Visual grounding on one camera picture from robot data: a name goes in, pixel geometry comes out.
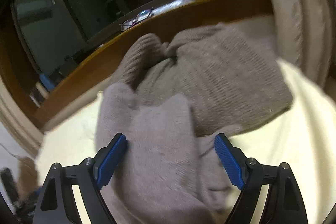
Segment grey-mauve thin knit sweater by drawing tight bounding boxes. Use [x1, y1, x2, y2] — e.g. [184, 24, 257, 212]
[96, 83, 232, 223]

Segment brown fleece blanket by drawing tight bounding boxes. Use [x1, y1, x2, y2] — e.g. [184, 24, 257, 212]
[17, 157, 38, 202]

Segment cream yellow bed sheet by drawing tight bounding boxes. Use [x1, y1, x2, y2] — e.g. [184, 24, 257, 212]
[35, 59, 335, 223]

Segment beige left curtain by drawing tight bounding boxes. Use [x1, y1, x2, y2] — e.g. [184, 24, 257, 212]
[0, 79, 44, 157]

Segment beige curtain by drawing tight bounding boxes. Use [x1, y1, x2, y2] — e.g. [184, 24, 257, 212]
[0, 79, 44, 157]
[271, 0, 335, 88]

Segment brown wooden window sill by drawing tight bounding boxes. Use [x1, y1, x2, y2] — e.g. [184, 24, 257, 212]
[1, 0, 273, 130]

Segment dark thread spool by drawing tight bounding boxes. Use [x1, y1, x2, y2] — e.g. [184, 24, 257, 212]
[30, 92, 44, 108]

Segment beige thread spool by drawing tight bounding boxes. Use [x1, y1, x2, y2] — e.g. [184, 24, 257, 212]
[35, 82, 49, 99]

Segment taupe ribbed knit sweater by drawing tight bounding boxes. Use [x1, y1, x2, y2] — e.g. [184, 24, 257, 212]
[111, 24, 293, 136]

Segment beige right curtain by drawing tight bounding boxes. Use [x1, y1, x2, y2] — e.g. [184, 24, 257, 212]
[271, 0, 335, 88]

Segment eyeglasses on sill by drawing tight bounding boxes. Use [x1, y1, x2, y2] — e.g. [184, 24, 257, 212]
[120, 9, 153, 32]

